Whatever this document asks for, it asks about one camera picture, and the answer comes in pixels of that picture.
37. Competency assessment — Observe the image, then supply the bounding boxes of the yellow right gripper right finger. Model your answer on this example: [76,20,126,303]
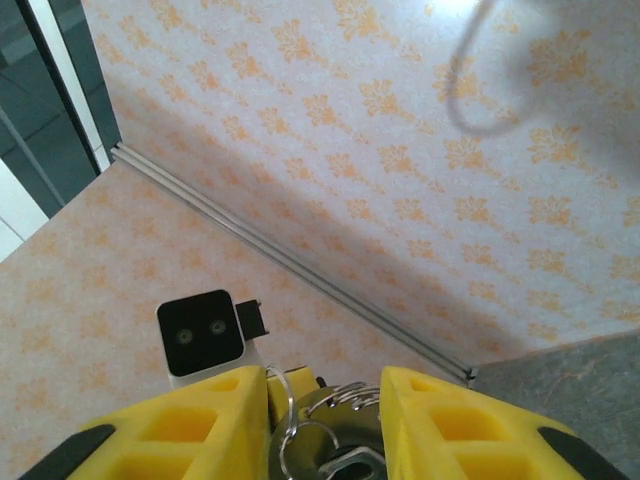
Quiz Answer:
[380,365,631,480]

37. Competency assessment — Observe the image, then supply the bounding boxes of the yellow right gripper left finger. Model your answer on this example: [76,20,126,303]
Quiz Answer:
[19,364,274,480]

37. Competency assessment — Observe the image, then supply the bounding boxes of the white background beam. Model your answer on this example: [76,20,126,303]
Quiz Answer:
[27,0,114,174]

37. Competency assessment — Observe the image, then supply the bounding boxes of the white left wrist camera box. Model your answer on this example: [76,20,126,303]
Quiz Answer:
[155,288,271,391]

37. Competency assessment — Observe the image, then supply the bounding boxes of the aluminium frame post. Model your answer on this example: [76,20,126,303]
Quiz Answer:
[110,141,476,390]

